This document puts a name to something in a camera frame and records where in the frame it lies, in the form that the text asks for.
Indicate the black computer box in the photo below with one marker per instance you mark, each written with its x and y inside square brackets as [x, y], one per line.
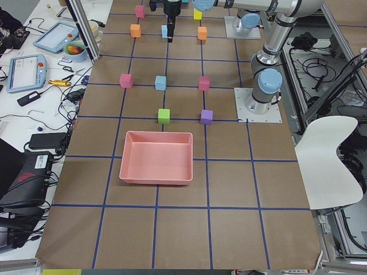
[23, 179]

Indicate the yellow foam block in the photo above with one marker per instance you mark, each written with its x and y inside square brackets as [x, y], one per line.
[197, 15]

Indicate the light blue foam block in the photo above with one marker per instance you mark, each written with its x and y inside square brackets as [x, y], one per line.
[160, 83]
[164, 31]

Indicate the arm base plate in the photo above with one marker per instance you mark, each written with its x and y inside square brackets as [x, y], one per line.
[250, 111]
[235, 30]

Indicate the orange foam block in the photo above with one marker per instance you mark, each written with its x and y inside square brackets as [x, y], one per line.
[135, 31]
[202, 33]

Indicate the gold cylinder tool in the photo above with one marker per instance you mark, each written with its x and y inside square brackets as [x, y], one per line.
[60, 83]

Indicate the scissors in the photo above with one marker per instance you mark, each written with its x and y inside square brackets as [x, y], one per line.
[68, 78]

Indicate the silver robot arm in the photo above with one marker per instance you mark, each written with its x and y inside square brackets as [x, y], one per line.
[245, 25]
[268, 80]

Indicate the white chair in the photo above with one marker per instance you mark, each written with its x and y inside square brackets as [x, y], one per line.
[327, 181]

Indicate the white bowl with lemon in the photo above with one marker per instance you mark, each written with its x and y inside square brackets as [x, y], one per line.
[97, 34]

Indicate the blue bowl with fruit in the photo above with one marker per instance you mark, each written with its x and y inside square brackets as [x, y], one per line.
[76, 51]

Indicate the purple foam block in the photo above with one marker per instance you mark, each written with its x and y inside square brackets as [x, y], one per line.
[206, 117]

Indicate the aluminium frame post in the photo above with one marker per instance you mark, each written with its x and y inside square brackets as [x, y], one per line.
[80, 19]

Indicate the green foam block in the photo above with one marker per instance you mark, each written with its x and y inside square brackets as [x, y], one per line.
[163, 116]

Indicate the pink foam block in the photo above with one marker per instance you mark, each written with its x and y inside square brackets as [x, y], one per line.
[126, 80]
[204, 83]
[140, 11]

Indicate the blue teach pendant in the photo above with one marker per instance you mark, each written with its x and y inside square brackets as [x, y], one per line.
[54, 39]
[26, 73]

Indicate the black power adapter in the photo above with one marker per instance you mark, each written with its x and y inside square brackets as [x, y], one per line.
[40, 141]

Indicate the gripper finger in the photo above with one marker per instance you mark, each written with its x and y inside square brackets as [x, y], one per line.
[170, 32]

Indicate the pink plastic tray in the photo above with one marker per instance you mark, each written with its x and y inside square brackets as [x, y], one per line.
[157, 158]

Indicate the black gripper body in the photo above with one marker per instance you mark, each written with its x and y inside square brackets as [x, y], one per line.
[171, 8]

